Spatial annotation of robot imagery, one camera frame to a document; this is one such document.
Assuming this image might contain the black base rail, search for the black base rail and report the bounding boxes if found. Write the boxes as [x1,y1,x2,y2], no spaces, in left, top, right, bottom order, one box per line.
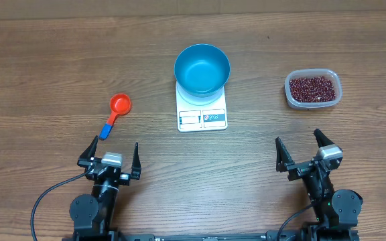
[115,231,308,241]

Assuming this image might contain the red scoop blue handle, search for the red scoop blue handle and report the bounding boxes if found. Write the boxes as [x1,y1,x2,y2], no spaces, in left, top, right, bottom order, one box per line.
[99,93,132,140]

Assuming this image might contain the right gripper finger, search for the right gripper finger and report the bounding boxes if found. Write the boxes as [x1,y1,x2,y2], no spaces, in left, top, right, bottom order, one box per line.
[275,137,294,172]
[314,129,334,148]

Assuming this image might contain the red beans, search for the red beans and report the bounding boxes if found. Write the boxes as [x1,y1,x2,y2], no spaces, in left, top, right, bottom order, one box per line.
[289,76,336,102]

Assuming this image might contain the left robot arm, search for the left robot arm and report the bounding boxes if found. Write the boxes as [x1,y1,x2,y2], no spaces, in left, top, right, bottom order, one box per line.
[69,137,141,240]

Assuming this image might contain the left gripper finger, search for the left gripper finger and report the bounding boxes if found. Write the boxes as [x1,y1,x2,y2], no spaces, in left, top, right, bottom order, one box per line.
[131,143,141,175]
[78,136,99,161]

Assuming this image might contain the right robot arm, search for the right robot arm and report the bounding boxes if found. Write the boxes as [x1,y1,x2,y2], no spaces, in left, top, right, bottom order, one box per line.
[272,129,363,241]

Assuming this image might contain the clear plastic container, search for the clear plastic container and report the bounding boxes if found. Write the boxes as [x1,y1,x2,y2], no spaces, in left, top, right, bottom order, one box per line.
[284,68,342,109]

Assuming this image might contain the blue bowl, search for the blue bowl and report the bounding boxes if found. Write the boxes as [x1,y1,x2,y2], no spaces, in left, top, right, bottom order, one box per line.
[174,44,231,97]

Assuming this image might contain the white digital kitchen scale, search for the white digital kitchen scale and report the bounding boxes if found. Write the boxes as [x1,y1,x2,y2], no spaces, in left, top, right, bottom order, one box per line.
[176,82,228,133]

